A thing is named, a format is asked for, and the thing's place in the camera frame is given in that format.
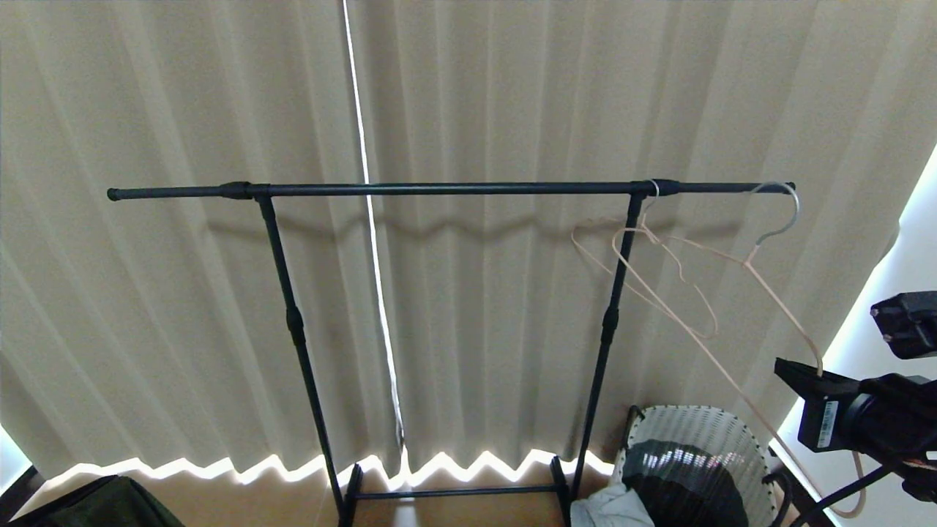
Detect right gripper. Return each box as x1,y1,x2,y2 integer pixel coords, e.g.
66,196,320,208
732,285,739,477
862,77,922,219
796,373,937,463

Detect pink clothes hanger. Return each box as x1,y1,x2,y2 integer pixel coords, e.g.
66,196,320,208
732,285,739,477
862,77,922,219
611,182,868,520
571,192,720,341

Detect green long-sleeved shirt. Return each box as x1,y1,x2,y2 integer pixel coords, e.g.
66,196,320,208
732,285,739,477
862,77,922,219
7,476,184,527

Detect white laundry basket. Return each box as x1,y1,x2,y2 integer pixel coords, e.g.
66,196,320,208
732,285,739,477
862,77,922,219
611,405,795,527

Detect black clothes rack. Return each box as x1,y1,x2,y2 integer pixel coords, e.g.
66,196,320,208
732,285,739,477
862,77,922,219
106,179,797,527

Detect pale grey shorts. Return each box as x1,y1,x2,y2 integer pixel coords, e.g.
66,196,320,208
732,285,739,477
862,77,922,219
570,483,656,527

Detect beige curtain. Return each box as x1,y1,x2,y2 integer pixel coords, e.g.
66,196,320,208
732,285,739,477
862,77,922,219
0,0,937,484

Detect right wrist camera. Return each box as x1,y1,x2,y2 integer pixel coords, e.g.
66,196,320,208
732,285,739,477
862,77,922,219
870,291,937,359

